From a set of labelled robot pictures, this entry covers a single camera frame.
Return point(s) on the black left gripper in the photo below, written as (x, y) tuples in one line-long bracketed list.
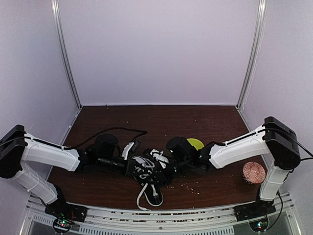
[(129, 171)]

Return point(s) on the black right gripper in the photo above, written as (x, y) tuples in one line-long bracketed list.
[(163, 179)]

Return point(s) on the black white canvas sneaker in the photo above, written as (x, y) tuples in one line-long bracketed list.
[(152, 171)]

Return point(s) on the white shoelace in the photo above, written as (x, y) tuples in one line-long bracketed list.
[(150, 189)]

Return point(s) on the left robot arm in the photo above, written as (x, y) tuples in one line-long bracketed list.
[(18, 147)]

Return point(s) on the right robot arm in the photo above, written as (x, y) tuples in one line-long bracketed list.
[(273, 137)]

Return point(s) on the lime green bowl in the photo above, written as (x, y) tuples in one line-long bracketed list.
[(196, 143)]

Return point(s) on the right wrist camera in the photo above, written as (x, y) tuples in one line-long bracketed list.
[(160, 157)]

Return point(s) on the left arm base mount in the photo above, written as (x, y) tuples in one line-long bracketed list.
[(65, 220)]

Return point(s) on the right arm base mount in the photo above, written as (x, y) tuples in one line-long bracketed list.
[(256, 213)]

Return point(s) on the front aluminium rail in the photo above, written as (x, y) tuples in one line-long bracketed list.
[(219, 220)]

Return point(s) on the right aluminium frame post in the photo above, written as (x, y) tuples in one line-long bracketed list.
[(258, 32)]

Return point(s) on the aluminium frame post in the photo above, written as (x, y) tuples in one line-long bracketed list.
[(64, 54), (258, 32)]

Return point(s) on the left aluminium frame post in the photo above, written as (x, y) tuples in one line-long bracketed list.
[(64, 54)]

